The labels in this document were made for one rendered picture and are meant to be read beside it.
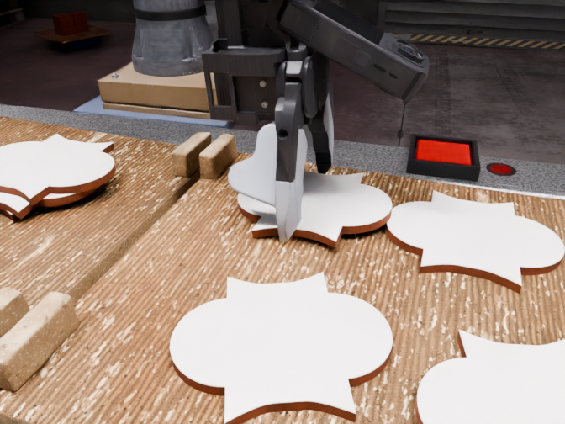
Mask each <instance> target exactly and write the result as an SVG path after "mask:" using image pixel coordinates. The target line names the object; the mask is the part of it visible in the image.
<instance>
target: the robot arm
mask: <svg viewBox="0 0 565 424"><path fill-rule="evenodd" d="M204 1H214V2H215V9H216V16H217V23H218V30H219V38H218V39H216V40H214V37H213V36H212V33H211V31H210V28H209V25H208V23H207V20H206V18H205V10H204ZM133 2H134V7H135V17H136V27H135V38H134V44H133V50H132V62H133V66H134V69H135V71H136V72H138V73H141V74H144V75H148V76H154V77H180V76H187V75H192V74H197V73H201V72H204V78H205V84H206V90H207V96H208V101H209V112H210V118H211V119H219V120H233V124H234V125H258V124H259V123H260V122H261V121H262V120H270V121H273V122H272V123H271V124H267V125H264V126H263V127H262V128H261V129H260V131H259V132H258V135H257V140H256V151H255V153H254V155H253V156H251V157H250V158H247V159H245V160H244V161H241V162H238V163H236V164H234V165H233V166H232V167H231V168H230V171H229V176H228V179H229V184H230V186H231V187H232V188H233V189H234V190H235V191H236V192H238V193H242V194H244V195H246V196H248V197H251V198H253V199H256V200H258V201H261V202H262V203H265V204H269V205H271V206H272V207H274V208H275V209H276V216H277V230H278V235H279V240H280V241H288V240H289V238H290V237H291V235H292V234H293V233H294V231H295V230H296V228H297V227H298V225H299V223H300V221H301V218H302V217H301V203H302V197H303V191H304V188H303V177H304V165H305V162H306V156H307V146H310V147H313V148H314V151H315V158H316V166H317V169H318V173H321V174H326V173H327V172H328V170H329V169H330V167H331V166H332V164H333V145H334V125H333V121H334V106H333V87H332V80H331V74H330V63H329V61H330V59H331V60H333V61H335V62H337V63H339V64H341V65H342V66H344V67H346V68H347V69H349V70H351V71H353V72H355V73H356V74H358V75H359V76H361V77H364V78H365V79H367V80H368V81H370V82H372V83H373V84H374V85H375V86H376V87H379V88H380V89H381V90H383V91H384V92H386V93H388V94H391V95H393V96H394V97H398V98H400V99H402V100H404V101H405V102H408V101H410V100H411V99H413V98H414V97H415V95H416V93H417V92H418V91H419V90H420V88H421V86H422V85H423V84H424V82H425V80H426V79H427V77H428V71H429V64H430V63H429V59H428V57H427V56H425V53H424V52H423V51H421V50H420V49H418V48H417V47H415V46H414V45H411V44H410V43H409V42H407V41H404V40H402V39H399V38H396V39H395V38H394V37H393V36H391V35H389V34H387V33H385V32H383V31H382V30H380V29H378V28H377V27H375V26H373V25H371V24H369V23H368V22H366V21H365V20H363V19H361V18H359V17H357V16H356V15H355V14H353V13H350V12H349V11H347V10H345V9H344V8H342V7H340V6H338V5H337V4H335V3H333V2H331V1H330V0H133ZM219 50H227V51H225V52H219ZM210 73H213V74H214V85H215V91H216V97H217V104H218V105H214V96H213V90H212V83H211V77H210Z"/></svg>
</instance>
